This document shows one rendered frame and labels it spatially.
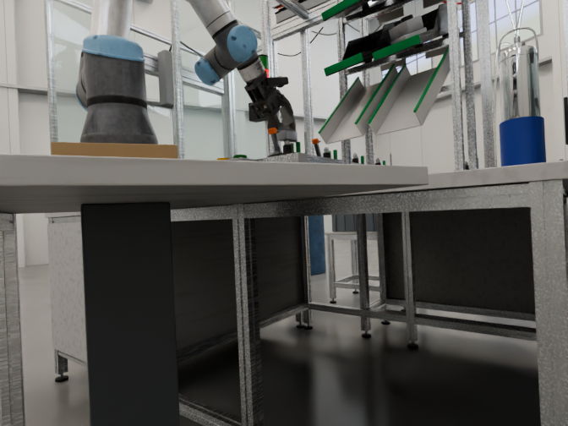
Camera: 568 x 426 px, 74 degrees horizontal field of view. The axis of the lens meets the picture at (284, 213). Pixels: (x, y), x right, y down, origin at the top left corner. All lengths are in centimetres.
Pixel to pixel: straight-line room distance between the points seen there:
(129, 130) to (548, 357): 85
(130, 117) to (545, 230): 78
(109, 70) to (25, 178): 48
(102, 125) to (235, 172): 43
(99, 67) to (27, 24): 913
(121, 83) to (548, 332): 90
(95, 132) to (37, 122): 851
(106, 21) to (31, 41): 881
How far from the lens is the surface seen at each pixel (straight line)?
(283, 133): 126
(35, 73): 962
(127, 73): 85
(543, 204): 76
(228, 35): 100
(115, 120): 82
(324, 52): 1219
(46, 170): 41
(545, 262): 77
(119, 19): 106
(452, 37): 116
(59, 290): 217
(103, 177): 41
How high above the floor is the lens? 79
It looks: level
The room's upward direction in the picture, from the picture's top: 3 degrees counter-clockwise
